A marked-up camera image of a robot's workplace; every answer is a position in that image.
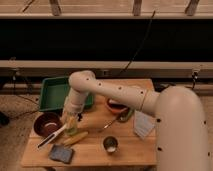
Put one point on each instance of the green object by pan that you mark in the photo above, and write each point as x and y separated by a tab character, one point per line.
124	117

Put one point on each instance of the metal spoon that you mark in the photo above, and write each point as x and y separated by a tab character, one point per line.
110	123

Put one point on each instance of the orange pan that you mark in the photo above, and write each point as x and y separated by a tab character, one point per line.
114	109

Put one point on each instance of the green plastic tray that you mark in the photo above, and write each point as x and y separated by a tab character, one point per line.
53	93

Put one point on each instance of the dark red bowl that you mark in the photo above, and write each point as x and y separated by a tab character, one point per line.
47	123

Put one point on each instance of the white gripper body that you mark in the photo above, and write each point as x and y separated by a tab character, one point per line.
70	120

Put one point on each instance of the wooden table board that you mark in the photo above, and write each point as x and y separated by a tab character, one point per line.
131	151

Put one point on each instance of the green plastic cup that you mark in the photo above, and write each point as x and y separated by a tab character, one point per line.
72	129

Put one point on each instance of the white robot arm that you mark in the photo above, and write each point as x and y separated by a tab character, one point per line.
182	142

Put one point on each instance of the blue sponge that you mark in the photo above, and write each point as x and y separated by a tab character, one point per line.
61	154

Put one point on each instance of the clear plastic bag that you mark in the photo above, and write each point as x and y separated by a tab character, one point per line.
142	125

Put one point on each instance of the small metal cup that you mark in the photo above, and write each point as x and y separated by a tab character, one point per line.
110	144

